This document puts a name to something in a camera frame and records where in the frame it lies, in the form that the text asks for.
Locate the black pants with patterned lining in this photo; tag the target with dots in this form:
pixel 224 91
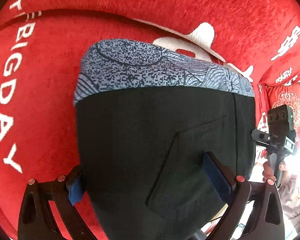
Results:
pixel 145 117

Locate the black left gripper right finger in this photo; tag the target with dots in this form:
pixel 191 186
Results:
pixel 232 190

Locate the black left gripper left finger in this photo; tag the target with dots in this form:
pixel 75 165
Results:
pixel 66 192

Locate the red embroidered pillow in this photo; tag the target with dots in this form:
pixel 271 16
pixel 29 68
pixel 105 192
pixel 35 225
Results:
pixel 290 96

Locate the red bedspread with white lettering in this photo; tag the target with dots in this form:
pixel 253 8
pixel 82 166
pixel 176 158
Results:
pixel 42 43

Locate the person's right hand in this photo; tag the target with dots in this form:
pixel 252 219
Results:
pixel 285 167

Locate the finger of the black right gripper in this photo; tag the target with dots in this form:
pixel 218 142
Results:
pixel 261 138

